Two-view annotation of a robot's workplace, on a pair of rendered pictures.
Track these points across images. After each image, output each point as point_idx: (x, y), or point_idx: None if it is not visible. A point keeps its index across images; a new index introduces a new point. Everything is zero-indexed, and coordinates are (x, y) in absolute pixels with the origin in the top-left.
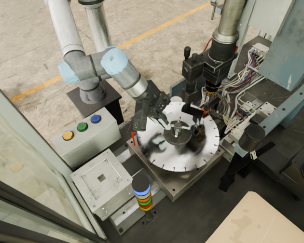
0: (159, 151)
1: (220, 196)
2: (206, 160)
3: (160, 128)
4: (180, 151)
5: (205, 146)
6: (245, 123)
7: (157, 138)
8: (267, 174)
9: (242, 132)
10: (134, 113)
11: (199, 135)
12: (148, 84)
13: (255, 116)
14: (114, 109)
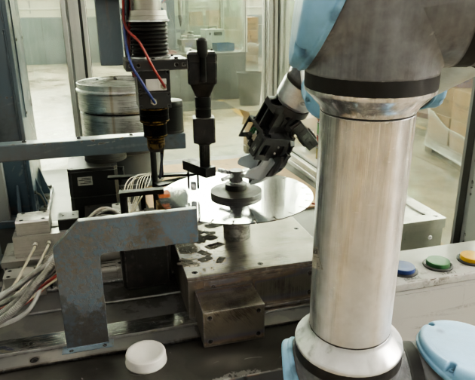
0: (280, 185)
1: None
2: (219, 173)
3: (261, 200)
4: (247, 182)
5: (206, 179)
6: None
7: (275, 194)
8: None
9: (119, 207)
10: (309, 131)
11: (204, 186)
12: (275, 96)
13: (67, 217)
14: None
